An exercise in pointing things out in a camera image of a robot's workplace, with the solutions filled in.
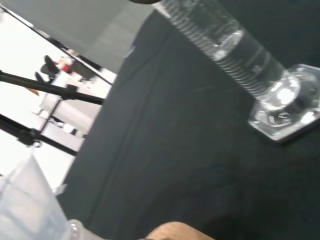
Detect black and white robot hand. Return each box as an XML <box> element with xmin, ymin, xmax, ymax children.
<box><xmin>127</xmin><ymin>0</ymin><xmax>164</xmax><ymax>6</ymax></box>

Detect clear cloth clip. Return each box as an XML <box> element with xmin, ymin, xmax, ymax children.
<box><xmin>124</xmin><ymin>44</ymin><xmax>138</xmax><ymax>59</ymax></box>

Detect black tripod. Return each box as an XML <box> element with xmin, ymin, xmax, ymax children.
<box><xmin>0</xmin><ymin>69</ymin><xmax>105</xmax><ymax>158</ymax></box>

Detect black bench cloth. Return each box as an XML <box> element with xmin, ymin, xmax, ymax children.
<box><xmin>56</xmin><ymin>0</ymin><xmax>320</xmax><ymax>240</ymax></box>

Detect clear plastic funnel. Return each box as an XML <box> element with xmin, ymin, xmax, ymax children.
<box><xmin>0</xmin><ymin>151</ymin><xmax>74</xmax><ymax>240</ymax></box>

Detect round-bottom glass flask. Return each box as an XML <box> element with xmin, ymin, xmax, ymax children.
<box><xmin>65</xmin><ymin>219</ymin><xmax>107</xmax><ymax>240</ymax></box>

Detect brown cork ring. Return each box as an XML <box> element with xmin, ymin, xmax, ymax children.
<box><xmin>144</xmin><ymin>220</ymin><xmax>222</xmax><ymax>240</ymax></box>

